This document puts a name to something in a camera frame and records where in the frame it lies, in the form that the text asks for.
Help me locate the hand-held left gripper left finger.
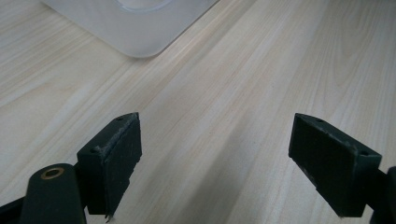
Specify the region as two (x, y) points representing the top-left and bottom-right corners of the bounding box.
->
(77, 112), (143, 223)

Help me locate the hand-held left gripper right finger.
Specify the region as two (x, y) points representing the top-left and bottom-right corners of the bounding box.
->
(288, 112), (383, 217)

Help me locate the clear plastic container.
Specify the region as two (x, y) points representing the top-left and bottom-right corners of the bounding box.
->
(40, 0), (219, 59)

